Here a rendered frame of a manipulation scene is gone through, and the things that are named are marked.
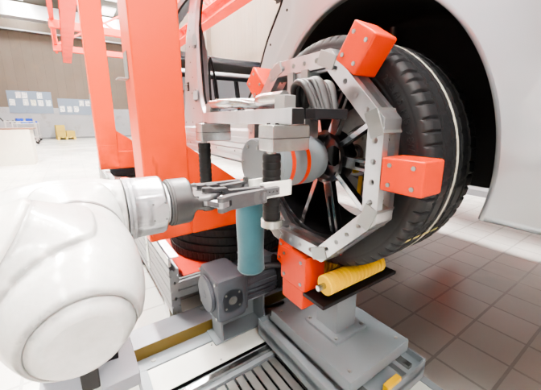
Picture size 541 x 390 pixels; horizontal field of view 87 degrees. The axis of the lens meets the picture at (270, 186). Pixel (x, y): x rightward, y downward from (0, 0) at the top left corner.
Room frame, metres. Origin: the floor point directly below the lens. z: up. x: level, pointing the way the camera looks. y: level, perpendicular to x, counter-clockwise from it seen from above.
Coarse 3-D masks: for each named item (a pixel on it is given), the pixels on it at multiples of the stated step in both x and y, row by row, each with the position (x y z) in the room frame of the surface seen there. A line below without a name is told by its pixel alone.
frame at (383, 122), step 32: (288, 64) 0.84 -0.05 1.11; (320, 64) 0.74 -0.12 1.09; (352, 96) 0.66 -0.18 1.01; (256, 128) 1.00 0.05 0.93; (384, 128) 0.59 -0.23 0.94; (384, 192) 0.62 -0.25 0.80; (288, 224) 0.90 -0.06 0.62; (352, 224) 0.64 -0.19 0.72; (384, 224) 0.63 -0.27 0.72; (320, 256) 0.71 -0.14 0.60
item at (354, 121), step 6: (354, 108) 1.02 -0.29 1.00; (348, 114) 1.04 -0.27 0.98; (354, 114) 1.02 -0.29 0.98; (348, 120) 1.04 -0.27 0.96; (354, 120) 1.02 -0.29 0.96; (360, 120) 1.00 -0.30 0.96; (348, 126) 1.04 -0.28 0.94; (354, 126) 1.02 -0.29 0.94; (360, 126) 1.00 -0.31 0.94; (348, 132) 1.04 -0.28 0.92; (360, 138) 0.93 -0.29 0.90; (366, 138) 0.92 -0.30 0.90; (360, 144) 0.94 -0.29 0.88; (354, 174) 0.95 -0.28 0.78; (360, 174) 0.93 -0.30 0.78; (354, 180) 1.00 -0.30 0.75; (342, 186) 1.05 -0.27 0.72; (354, 186) 1.00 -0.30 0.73
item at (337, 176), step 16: (320, 128) 0.88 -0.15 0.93; (336, 128) 0.83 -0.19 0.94; (336, 144) 0.88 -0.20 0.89; (352, 144) 0.84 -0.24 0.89; (352, 160) 0.78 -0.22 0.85; (320, 176) 0.89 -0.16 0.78; (336, 176) 0.82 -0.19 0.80; (304, 192) 1.06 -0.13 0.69; (320, 192) 1.10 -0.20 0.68; (336, 192) 0.84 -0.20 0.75; (352, 192) 0.77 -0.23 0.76; (288, 208) 0.97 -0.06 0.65; (304, 208) 0.93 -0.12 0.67; (320, 208) 1.02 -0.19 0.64; (336, 208) 0.83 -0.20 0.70; (304, 224) 0.90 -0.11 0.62; (320, 224) 0.91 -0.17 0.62; (336, 224) 0.81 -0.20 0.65
